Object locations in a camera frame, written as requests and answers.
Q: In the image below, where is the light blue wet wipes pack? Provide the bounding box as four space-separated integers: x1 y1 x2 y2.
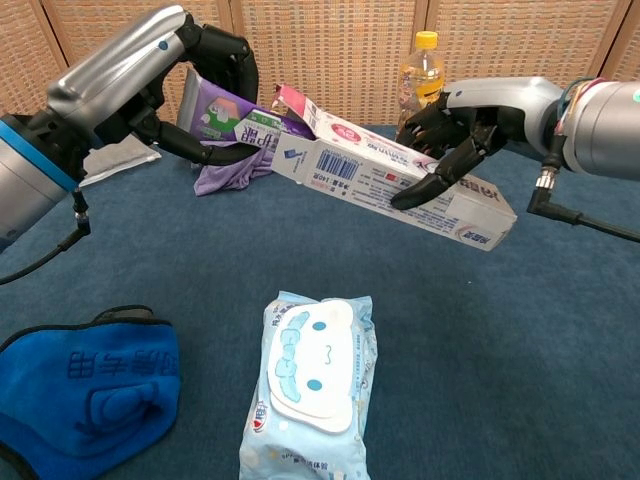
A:
238 290 380 480

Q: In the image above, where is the grey cloth in clear bag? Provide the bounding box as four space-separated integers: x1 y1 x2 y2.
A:
79 134 163 189

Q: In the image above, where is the crumpled purple cloth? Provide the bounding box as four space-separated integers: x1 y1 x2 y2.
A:
193 144 281 197

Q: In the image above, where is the orange drink bottle yellow cap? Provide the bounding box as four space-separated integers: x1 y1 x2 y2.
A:
394 30 446 144

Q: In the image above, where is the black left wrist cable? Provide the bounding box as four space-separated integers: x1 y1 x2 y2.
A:
0 187 93 286

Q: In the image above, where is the purple toothpaste tube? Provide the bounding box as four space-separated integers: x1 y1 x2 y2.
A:
177 67 311 151

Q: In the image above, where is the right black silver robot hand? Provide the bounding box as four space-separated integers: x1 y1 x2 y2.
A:
389 75 566 211

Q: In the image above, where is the blue cloth with black trim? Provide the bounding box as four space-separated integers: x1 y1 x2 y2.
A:
0 305 181 480

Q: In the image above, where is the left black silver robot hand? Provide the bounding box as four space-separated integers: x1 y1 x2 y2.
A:
29 4 260 174

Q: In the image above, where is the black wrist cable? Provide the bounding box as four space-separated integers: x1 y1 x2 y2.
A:
0 187 93 286
527 164 640 241

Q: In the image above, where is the white pink toothpaste box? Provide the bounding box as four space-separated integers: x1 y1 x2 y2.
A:
270 83 519 252

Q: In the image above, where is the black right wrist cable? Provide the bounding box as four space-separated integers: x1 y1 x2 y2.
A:
527 164 640 241

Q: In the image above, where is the woven folding screen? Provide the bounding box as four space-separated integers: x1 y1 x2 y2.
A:
0 0 640 139

